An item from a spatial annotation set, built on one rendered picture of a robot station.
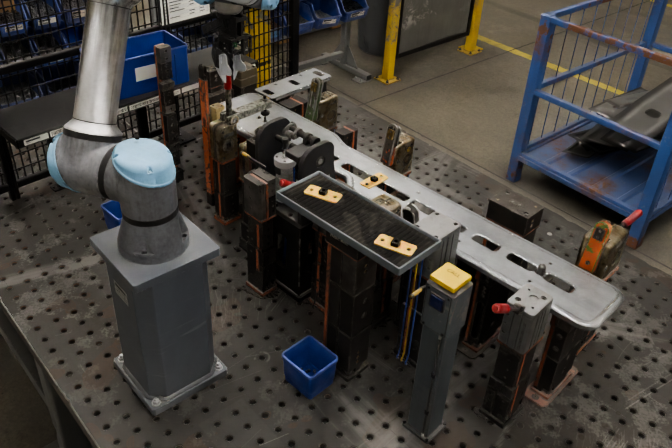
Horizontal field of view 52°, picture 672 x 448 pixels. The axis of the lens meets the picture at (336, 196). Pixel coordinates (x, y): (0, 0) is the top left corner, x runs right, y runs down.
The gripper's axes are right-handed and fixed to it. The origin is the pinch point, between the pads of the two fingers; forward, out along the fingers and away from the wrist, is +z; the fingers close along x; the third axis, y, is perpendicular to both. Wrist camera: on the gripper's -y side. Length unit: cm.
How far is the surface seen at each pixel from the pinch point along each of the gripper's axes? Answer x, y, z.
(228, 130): -2.7, 2.9, 15.7
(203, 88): -2.2, -9.3, 6.6
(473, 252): 9, 84, 19
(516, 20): 423, -145, 119
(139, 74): -8.0, -35.6, 9.6
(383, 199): 0, 62, 11
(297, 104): 32.5, -5.0, 21.4
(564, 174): 191, 27, 100
